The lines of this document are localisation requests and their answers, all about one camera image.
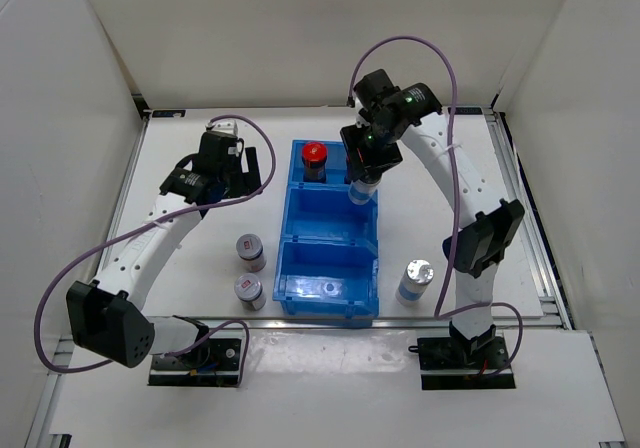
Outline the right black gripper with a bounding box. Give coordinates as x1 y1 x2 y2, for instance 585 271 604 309
339 119 402 183

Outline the red-lid sauce jar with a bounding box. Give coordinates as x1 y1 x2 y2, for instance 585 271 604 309
301 141 328 183

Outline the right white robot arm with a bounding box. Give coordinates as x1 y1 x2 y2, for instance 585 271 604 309
340 80 524 368

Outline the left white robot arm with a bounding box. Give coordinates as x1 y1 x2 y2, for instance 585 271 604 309
66 131 261 368

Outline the far blue storage bin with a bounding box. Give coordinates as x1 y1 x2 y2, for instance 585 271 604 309
286 140 349 191

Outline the blue storage bin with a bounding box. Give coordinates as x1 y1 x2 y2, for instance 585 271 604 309
281 184 378 246
272 238 380 322
286 140 349 191

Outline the middle blue storage bin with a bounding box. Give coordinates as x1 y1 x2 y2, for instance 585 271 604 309
281 184 378 246

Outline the left near silver-lid jar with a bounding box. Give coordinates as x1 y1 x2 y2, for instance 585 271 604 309
234 273 266 311

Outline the near blue storage bin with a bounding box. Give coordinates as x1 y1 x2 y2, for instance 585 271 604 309
272 238 380 322

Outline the right blue corner label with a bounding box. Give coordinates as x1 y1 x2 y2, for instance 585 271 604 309
455 106 483 116

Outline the blue corner label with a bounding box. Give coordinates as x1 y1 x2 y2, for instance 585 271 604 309
455 106 483 116
151 110 186 118

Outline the left blue corner label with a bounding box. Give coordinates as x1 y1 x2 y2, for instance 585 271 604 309
151 110 186 118

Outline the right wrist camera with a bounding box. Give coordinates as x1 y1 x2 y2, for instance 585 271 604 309
353 69 397 110

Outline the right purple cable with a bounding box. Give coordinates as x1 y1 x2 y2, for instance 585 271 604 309
345 35 524 378

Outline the purple cable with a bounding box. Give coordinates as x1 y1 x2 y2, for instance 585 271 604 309
345 35 524 378
33 114 279 387

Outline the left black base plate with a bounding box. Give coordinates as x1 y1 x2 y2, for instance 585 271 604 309
147 329 245 388

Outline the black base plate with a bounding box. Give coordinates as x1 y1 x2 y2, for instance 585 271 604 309
147 329 245 388
409 336 516 391

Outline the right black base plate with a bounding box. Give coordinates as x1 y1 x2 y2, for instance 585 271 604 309
409 336 516 391

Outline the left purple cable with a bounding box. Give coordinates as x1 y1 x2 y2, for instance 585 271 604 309
33 114 279 387

